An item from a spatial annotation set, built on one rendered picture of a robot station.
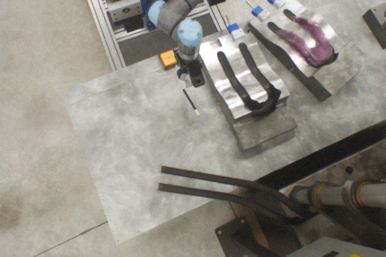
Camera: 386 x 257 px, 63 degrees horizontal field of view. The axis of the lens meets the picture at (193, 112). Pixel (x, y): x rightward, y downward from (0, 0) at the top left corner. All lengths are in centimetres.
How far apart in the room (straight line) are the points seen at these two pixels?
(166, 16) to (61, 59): 158
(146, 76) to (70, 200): 111
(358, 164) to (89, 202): 159
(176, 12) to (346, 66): 83
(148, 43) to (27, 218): 137
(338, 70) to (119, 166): 103
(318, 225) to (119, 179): 86
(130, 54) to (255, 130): 113
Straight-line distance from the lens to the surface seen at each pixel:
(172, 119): 140
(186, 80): 130
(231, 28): 147
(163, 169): 134
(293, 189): 144
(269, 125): 139
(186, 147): 138
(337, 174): 155
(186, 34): 98
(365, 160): 162
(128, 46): 221
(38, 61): 257
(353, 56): 159
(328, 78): 150
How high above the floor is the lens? 216
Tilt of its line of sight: 75 degrees down
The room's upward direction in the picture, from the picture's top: 11 degrees clockwise
